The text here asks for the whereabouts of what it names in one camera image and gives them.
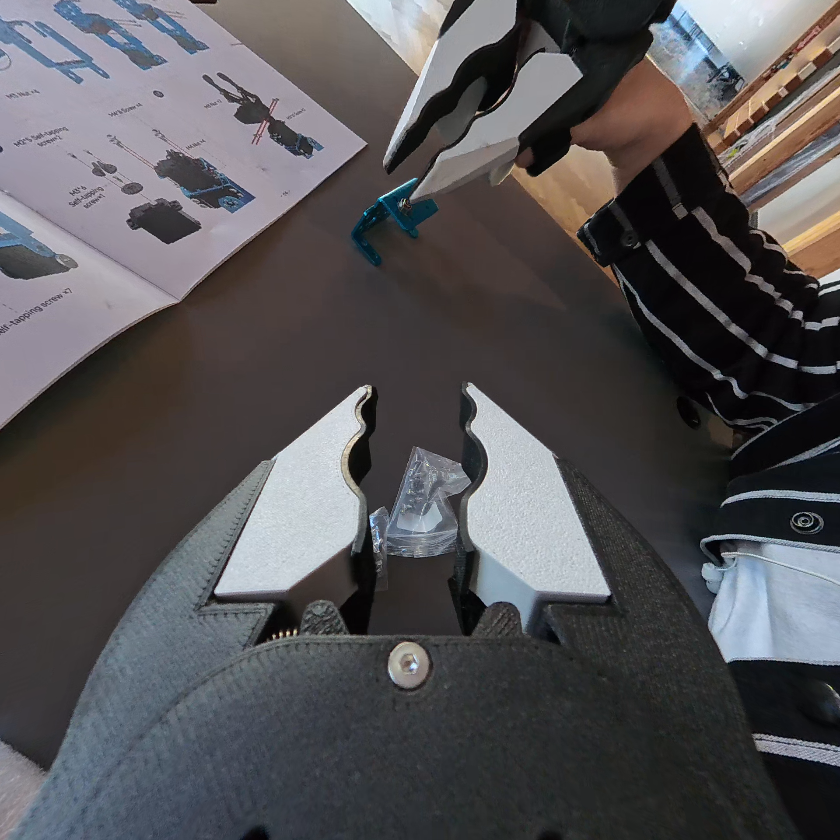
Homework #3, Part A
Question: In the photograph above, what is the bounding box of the open instruction manual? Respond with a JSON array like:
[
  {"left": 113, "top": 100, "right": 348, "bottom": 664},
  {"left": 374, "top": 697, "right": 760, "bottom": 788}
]
[{"left": 0, "top": 0, "right": 368, "bottom": 431}]

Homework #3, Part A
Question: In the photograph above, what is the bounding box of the blue metal bracket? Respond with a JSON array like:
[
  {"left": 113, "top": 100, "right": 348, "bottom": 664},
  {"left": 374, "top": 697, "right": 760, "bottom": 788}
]
[{"left": 351, "top": 177, "right": 439, "bottom": 266}]

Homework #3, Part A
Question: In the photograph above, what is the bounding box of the wooden shelving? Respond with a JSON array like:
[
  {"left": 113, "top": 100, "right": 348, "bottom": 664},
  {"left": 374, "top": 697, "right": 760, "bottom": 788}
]
[{"left": 702, "top": 13, "right": 840, "bottom": 198}]

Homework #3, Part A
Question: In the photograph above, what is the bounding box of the dark desk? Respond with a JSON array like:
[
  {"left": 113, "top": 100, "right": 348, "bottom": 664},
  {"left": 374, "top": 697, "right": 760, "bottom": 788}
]
[{"left": 0, "top": 0, "right": 732, "bottom": 772}]

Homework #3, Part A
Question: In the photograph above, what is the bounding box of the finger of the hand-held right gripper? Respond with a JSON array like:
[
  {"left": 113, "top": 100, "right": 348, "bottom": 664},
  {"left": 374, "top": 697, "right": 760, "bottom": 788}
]
[
  {"left": 413, "top": 51, "right": 586, "bottom": 199},
  {"left": 382, "top": 16, "right": 563, "bottom": 174}
]

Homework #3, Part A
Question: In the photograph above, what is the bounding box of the small clear screw bag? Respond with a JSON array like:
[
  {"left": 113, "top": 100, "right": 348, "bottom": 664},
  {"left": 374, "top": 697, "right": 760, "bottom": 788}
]
[{"left": 369, "top": 505, "right": 389, "bottom": 578}]

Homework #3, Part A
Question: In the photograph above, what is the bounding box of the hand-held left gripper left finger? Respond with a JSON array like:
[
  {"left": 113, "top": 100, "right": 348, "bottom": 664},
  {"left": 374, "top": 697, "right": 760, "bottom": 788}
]
[{"left": 214, "top": 385, "right": 378, "bottom": 601}]

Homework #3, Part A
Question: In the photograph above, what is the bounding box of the person's right hand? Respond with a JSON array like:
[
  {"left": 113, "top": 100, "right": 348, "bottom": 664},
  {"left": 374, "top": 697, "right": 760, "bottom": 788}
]
[{"left": 571, "top": 56, "right": 694, "bottom": 193}]

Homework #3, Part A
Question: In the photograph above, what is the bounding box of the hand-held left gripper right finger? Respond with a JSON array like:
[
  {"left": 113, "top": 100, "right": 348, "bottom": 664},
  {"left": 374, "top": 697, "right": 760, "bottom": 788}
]
[{"left": 459, "top": 382, "right": 614, "bottom": 621}]

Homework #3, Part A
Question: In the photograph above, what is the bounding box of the person's torso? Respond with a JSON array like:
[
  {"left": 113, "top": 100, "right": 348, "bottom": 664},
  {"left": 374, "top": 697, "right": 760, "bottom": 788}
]
[{"left": 699, "top": 400, "right": 840, "bottom": 840}]

